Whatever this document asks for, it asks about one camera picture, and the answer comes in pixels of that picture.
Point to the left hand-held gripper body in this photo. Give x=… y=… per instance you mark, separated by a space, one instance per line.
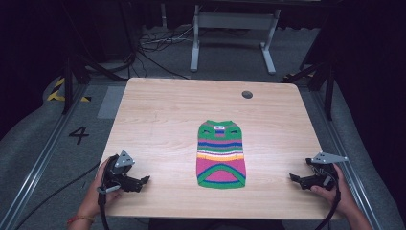
x=118 y=171

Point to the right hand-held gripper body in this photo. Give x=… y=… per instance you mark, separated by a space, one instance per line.
x=324 y=171

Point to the striped knitted pet sweater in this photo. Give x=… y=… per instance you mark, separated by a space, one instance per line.
x=221 y=153

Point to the person's right hand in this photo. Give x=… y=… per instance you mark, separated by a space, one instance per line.
x=343 y=195

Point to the person's left hand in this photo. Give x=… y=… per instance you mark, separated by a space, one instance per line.
x=95 y=195

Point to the black metal stand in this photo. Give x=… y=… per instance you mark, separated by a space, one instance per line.
x=322 y=80
x=76 y=73

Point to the grey round table grommet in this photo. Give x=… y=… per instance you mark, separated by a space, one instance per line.
x=247 y=94

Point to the yellow black hazard tape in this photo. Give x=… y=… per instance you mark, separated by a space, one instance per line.
x=57 y=92

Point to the aluminium floor rail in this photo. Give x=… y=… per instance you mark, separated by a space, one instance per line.
x=38 y=163
x=344 y=150

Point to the grey metal desk frame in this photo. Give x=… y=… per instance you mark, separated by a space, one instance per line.
x=234 y=20

